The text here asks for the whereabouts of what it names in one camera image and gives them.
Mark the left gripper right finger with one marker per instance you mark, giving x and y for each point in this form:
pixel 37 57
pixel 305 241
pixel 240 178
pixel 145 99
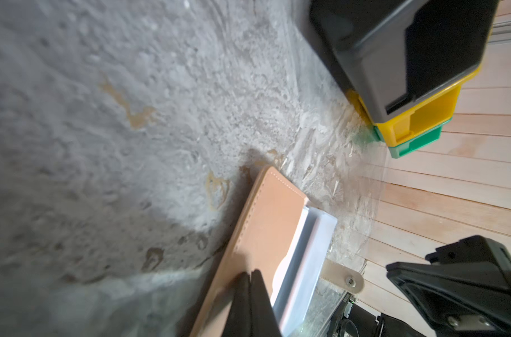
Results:
pixel 263 321

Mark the yellow plastic bin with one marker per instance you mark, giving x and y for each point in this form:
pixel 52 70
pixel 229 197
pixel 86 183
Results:
pixel 430 114

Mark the green plastic bin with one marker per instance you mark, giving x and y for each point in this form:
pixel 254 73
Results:
pixel 417 142

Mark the tan leather card holder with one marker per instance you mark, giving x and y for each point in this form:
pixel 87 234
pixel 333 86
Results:
pixel 281 234

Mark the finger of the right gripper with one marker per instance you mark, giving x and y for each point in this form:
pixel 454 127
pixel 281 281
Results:
pixel 463 289

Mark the black plastic bin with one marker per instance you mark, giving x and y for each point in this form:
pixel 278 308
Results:
pixel 397 54

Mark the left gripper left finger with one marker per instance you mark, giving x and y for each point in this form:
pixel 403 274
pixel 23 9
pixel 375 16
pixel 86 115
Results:
pixel 238 322

